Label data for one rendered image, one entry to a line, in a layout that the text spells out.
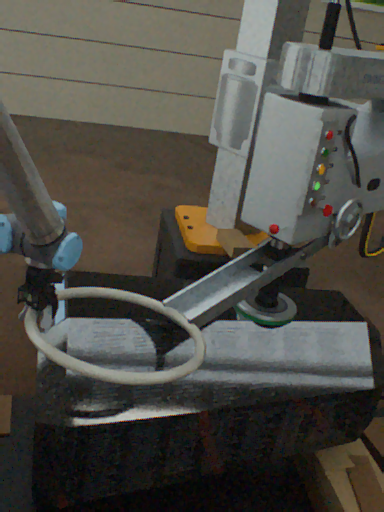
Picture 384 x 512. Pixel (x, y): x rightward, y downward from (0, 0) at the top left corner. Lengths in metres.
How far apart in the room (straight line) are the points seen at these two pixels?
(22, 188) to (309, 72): 0.90
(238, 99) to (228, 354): 1.09
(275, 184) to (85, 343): 0.75
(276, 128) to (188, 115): 6.30
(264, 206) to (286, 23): 0.94
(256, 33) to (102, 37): 5.37
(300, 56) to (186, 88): 6.33
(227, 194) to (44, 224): 1.52
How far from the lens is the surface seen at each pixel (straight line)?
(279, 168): 1.89
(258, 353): 2.04
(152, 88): 8.04
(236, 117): 2.61
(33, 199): 1.30
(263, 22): 2.62
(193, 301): 1.90
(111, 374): 1.46
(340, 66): 1.82
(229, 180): 2.75
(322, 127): 1.79
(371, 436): 2.95
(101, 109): 8.04
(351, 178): 2.07
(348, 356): 2.19
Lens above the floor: 1.78
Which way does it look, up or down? 24 degrees down
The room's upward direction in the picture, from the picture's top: 10 degrees clockwise
